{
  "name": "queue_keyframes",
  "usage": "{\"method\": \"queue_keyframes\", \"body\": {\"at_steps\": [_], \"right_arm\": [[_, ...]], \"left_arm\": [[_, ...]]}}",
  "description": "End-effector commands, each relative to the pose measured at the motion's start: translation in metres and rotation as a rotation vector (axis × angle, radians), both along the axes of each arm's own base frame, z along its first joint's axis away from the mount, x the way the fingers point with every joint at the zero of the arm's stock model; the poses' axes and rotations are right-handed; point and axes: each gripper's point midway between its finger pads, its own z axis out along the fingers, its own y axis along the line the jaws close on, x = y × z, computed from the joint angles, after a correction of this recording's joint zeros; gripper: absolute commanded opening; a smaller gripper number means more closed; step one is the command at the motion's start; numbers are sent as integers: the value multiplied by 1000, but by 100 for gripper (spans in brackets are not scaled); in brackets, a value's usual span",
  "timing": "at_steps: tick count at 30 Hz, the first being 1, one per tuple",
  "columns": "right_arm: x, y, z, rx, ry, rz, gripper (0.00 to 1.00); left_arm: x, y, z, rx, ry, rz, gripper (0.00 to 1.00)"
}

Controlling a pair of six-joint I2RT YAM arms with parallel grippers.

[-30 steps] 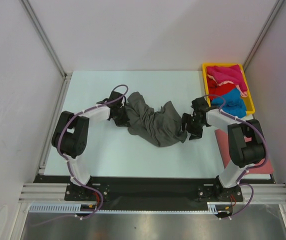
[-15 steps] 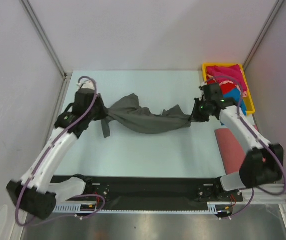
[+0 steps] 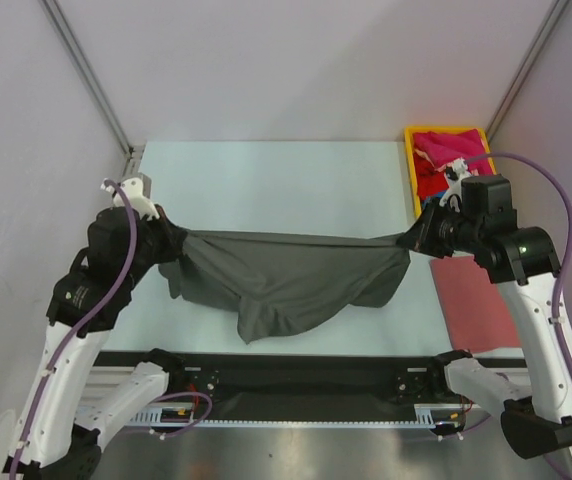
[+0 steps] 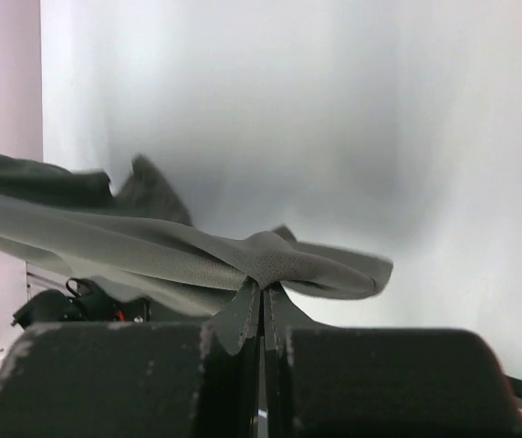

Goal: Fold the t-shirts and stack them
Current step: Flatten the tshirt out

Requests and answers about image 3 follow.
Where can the magenta pink t-shirt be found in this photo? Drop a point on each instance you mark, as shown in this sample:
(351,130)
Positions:
(441,148)

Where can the white slotted cable duct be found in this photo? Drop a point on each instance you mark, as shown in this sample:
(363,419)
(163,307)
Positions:
(164,418)

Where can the left aluminium frame post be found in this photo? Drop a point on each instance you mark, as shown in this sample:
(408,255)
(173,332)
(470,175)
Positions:
(75,51)

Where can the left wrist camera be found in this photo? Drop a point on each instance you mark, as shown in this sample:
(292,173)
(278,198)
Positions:
(137,189)

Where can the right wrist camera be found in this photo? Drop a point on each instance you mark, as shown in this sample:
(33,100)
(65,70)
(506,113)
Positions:
(455,173)

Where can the yellow plastic bin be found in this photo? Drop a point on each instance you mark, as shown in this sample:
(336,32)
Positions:
(409,150)

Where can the folded dusty red t-shirt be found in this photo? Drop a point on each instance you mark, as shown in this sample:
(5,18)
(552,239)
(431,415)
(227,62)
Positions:
(476,316)

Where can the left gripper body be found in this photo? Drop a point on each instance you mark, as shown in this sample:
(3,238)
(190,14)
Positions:
(160,243)

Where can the right aluminium frame post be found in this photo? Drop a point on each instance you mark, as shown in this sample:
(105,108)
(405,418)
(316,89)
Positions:
(545,32)

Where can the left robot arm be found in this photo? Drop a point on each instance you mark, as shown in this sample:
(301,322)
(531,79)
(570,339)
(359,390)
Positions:
(54,438)

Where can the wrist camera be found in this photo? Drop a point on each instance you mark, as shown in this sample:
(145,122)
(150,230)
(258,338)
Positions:
(455,173)
(137,189)

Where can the dark grey t-shirt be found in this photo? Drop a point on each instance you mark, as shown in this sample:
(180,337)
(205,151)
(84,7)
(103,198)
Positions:
(282,285)

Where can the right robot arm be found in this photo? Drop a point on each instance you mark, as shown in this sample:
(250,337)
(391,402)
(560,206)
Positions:
(476,216)

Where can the aluminium frame post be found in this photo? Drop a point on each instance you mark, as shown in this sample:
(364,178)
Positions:
(75,51)
(545,32)

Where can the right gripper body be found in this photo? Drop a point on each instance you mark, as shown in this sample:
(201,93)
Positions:
(444,231)

